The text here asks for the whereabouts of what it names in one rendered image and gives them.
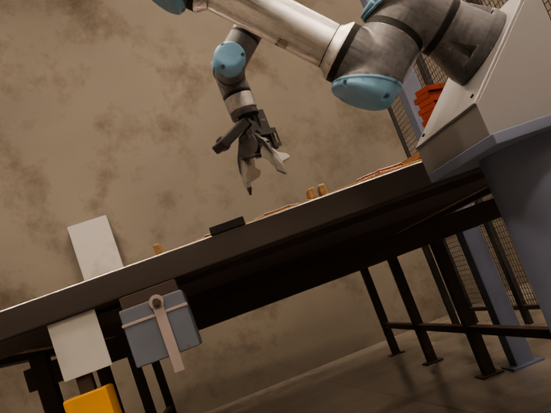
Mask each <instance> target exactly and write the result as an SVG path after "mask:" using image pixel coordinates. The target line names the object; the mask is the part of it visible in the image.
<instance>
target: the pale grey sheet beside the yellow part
mask: <svg viewBox="0 0 551 413"><path fill-rule="evenodd" d="M47 327H48V332H49V335H50V338H51V340H52V345H53V347H54V351H55V353H56V356H57V360H58V363H59V366H60V369H61V373H62V376H63V379H64V382H67V381H69V380H72V379H75V378H78V377H80V376H82V375H85V374H88V373H91V372H94V371H95V370H100V369H102V368H104V367H107V366H109V365H112V361H111V358H110V355H109V352H108V350H107V345H106V343H105V340H104V337H103V335H102V330H101V328H100V325H99V323H98V317H97V315H96V312H95V310H94V309H92V310H90V311H86V312H83V313H81V314H78V315H74V316H72V317H70V318H67V319H64V320H61V321H58V322H56V323H53V324H50V325H47Z"/></svg>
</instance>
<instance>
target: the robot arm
mask: <svg viewBox="0 0 551 413"><path fill-rule="evenodd" d="M152 1H154V2H155V3H156V4H157V5H158V6H159V7H161V8H162V9H164V10H166V11H168V12H170V13H171V14H176V15H180V14H182V13H183V12H185V8H186V9H189V10H190V11H193V12H195V13H199V12H202V11H211V12H212V13H214V14H216V15H218V16H220V17H222V18H224V19H226V20H228V21H230V22H232V23H234V26H233V27H232V29H231V31H230V32H229V34H228V36H227V38H226V39H225V42H224V43H221V44H220V45H219V46H218V47H217V48H216V50H215V52H214V57H213V61H212V63H211V68H212V74H213V76H214V78H215V79H216V82H217V85H218V87H219V89H220V92H221V96H222V98H223V100H224V103H225V106H226V108H227V111H228V113H229V115H230V116H231V119H232V121H233V123H236V124H235V125H234V126H233V127H232V128H231V129H230V130H229V131H228V132H227V133H226V134H225V135H224V136H221V137H219V138H218V139H217V140H216V143H215V144H214V145H213V146H212V149H213V150H214V152H215V153H216V154H220V153H221V152H224V151H227V150H228V149H229V148H230V145H231V144H232V143H233V142H234V141H235V140H236V139H237V138H238V137H239V140H238V141H239V145H238V156H237V161H238V166H239V173H240V174H241V177H242V180H243V182H244V186H245V188H246V190H247V192H248V195H252V185H251V182H253V181H254V180H255V179H257V178H259V177H260V174H261V171H260V170H259V169H258V168H256V167H255V161H254V159H253V158H255V157H256V159H259V158H264V159H267V160H268V161H269V162H270V163H271V164H272V165H273V166H274V167H275V168H276V170H277V171H279V172H281V173H283V174H285V175H286V174H287V171H286V169H285V165H284V163H283V162H284V161H286V160H288V159H289V155H288V154H287V153H284V152H277V151H276V149H278V148H279V146H282V144H281V141H280V138H279V135H278V134H277V131H276V128H275V127H272V128H270V126H269V123H268V121H267V118H266V115H265V113H264V110H263V109H259V110H258V109H257V104H256V102H255V99H254V97H253V93H252V91H251V89H250V87H249V84H248V81H247V79H246V76H245V68H246V66H247V64H248V62H249V61H250V59H251V57H252V55H253V54H254V52H255V50H256V48H257V45H258V44H259V43H260V41H261V39H262V38H263V39H265V40H267V41H269V42H271V43H273V44H275V45H276V46H278V47H280V48H283V49H284V50H286V51H288V52H291V53H293V54H294V55H296V56H298V57H301V58H302V59H303V60H305V61H308V62H310V63H312V64H313V65H315V66H318V67H320V68H321V71H322V74H323V76H324V79H325V80H327V81H329V82H331V83H332V84H331V91H332V93H333V94H334V95H335V96H336V97H337V98H339V100H341V101H342V102H345V103H347V104H349V105H350V106H353V107H357V108H360V109H363V110H368V111H382V110H384V109H387V108H389V107H390V106H391V105H392V104H393V103H394V101H395V99H396V97H397V96H398V94H399V93H400V92H401V91H402V90H403V85H404V83H405V81H406V79H407V77H408V75H409V73H410V71H411V69H412V67H413V65H414V63H415V61H416V59H417V57H418V55H419V53H420V52H421V53H423V54H425V55H427V56H428V57H430V58H431V59H432V60H433V61H434V62H435V63H436V64H437V65H438V66H439V68H440V69H441V70H442V71H443V72H444V73H445V74H446V75H447V76H448V77H449V78H450V79H451V80H452V81H453V82H455V83H457V84H460V85H464V84H465V83H467V82H468V81H469V80H470V79H471V78H472V77H473V75H474V74H475V73H476V72H477V71H478V70H479V69H480V67H481V66H482V64H483V63H484V62H485V60H486V58H487V57H488V55H489V54H490V52H491V51H492V49H493V47H494V45H495V44H496V42H497V41H498V39H499V36H500V35H501V33H502V30H503V27H504V25H505V22H506V19H507V14H506V13H504V12H503V11H500V10H499V9H497V8H495V7H487V6H482V5H478V4H473V3H469V2H464V1H462V0H370V2H369V3H368V4H367V6H366V7H365V9H364V10H363V12H362V14H361V15H360V17H361V19H362V21H363V22H365V25H364V26H361V25H359V24H357V23H355V22H352V23H349V24H346V25H340V24H338V23H336V22H334V21H332V20H330V19H328V18H326V17H324V16H322V15H320V14H318V13H316V12H314V11H313V10H311V9H309V8H307V7H305V6H303V5H301V4H299V3H297V2H295V1H293V0H152ZM274 133H275V134H276V136H277V138H278V140H279V142H276V137H275V135H274Z"/></svg>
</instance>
